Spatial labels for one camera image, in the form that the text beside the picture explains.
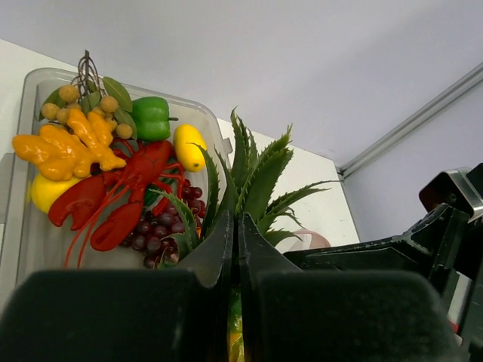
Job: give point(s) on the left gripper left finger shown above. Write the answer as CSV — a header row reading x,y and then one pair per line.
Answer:
x,y
132,309

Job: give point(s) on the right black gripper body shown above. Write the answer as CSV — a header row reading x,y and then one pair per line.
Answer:
x,y
440,246

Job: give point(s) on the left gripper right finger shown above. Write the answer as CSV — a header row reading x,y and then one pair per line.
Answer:
x,y
339,313

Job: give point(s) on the orange spiky pineapple fruit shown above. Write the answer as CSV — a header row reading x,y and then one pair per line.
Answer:
x,y
230,294

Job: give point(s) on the clear zip top bag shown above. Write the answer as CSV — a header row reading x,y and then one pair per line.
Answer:
x,y
309,240

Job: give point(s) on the clear plastic food bin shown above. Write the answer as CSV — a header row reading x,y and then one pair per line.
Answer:
x,y
31,243

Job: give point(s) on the green bean bundle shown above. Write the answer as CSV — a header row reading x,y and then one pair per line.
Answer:
x,y
171,180

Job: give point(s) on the red lobster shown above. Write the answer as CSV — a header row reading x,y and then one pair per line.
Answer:
x,y
107,206

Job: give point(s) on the yellow lemon at back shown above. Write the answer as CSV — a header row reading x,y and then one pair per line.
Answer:
x,y
187,143

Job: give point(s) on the yellow lemon under ginger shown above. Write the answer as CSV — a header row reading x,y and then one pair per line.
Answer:
x,y
45,192

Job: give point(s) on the green bell pepper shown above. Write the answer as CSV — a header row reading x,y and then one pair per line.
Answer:
x,y
152,118

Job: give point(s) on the yellow ginger root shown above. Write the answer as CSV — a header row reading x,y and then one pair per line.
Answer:
x,y
60,155

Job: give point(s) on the tan grape bunch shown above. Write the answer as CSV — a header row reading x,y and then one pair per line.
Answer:
x,y
89,91

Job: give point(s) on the right aluminium frame post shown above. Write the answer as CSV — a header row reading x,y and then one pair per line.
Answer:
x,y
422,116

